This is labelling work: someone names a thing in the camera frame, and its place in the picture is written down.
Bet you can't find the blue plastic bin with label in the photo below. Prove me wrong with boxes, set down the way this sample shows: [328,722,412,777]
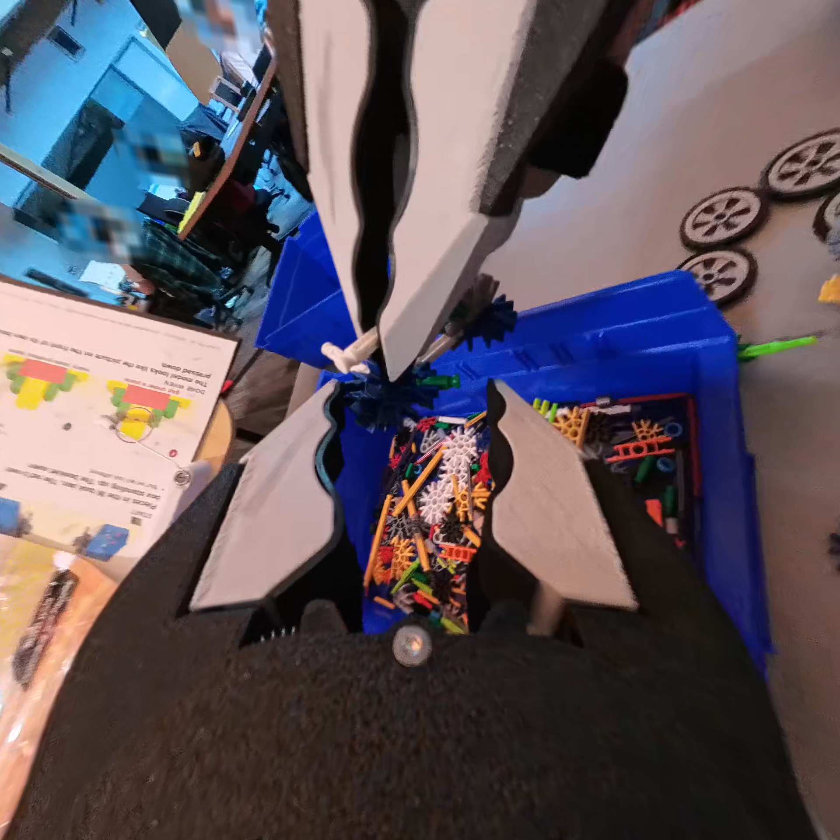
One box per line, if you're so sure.
[319,269,775,677]

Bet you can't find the toy kit plastic bag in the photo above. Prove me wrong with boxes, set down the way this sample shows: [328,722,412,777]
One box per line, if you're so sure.
[0,532,145,802]

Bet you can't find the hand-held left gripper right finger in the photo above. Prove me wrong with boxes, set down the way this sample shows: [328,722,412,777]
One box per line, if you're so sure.
[470,381,640,628]

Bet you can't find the round wooden board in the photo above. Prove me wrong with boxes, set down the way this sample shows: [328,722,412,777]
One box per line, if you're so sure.
[171,401,237,500]

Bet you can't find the instruction booklet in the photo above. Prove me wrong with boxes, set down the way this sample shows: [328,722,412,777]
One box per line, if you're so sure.
[0,276,241,565]

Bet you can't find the pile of construction toy pieces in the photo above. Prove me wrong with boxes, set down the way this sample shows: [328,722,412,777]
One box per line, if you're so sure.
[365,394,697,637]

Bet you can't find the empty blue plastic bin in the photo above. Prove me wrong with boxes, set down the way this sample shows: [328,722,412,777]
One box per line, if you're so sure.
[256,208,362,371]

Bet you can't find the blue snowflake toy assembly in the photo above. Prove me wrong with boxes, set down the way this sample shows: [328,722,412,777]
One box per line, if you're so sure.
[319,292,521,434]

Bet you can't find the green toy rod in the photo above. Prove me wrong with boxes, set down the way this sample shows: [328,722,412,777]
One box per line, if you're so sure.
[735,334,821,363]

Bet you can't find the cluttered office desk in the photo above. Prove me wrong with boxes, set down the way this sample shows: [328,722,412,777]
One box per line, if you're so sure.
[178,46,283,244]

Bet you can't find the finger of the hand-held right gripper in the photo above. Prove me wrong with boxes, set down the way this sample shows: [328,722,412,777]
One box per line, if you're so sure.
[376,0,542,384]
[297,0,401,345]

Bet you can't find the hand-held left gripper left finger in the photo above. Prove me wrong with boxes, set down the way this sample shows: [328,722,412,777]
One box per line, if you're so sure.
[191,381,366,624]

